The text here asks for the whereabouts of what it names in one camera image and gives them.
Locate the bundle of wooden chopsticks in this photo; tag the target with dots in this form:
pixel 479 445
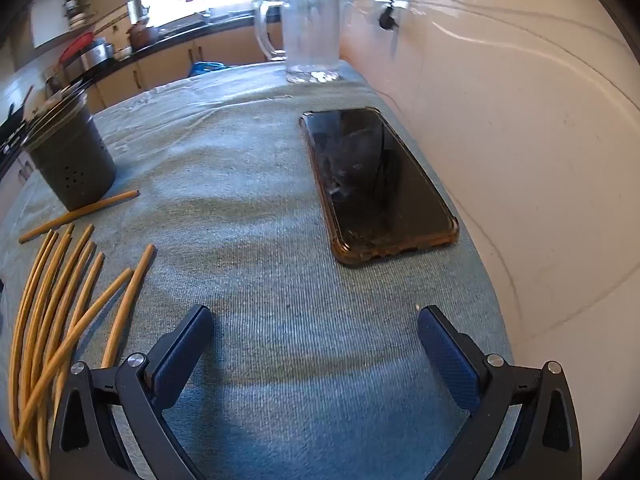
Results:
pixel 125 310

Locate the dark red clay pot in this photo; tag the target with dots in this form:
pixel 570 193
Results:
pixel 142 35

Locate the stack of white bowls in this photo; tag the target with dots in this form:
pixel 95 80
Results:
pixel 77 17

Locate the beige lower cabinets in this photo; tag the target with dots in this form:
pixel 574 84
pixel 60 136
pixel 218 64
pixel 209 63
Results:
pixel 165 65

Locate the black kitchen countertop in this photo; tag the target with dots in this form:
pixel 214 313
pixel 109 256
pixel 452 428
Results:
pixel 175 35

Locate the red plastic colander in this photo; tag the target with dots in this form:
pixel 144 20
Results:
pixel 75 42

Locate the clear glass mug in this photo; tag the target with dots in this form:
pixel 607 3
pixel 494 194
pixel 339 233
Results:
pixel 310 35

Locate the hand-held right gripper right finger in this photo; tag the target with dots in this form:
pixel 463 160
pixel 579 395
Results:
pixel 445 355

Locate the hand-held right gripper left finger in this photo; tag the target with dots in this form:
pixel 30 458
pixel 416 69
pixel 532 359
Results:
pixel 182 355

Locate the smartphone with orange case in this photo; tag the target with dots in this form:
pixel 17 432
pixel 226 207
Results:
pixel 380 180

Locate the blue plastic bag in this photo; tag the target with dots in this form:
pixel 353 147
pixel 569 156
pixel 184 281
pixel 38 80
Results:
pixel 207 68

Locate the silver rice cooker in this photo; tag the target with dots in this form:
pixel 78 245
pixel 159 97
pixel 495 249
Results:
pixel 97 55

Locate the dark grey utensil holder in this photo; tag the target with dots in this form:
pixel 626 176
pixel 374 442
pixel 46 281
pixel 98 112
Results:
pixel 75 160

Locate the blue-grey table cloth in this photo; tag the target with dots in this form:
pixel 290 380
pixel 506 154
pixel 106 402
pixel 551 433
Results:
pixel 260 260

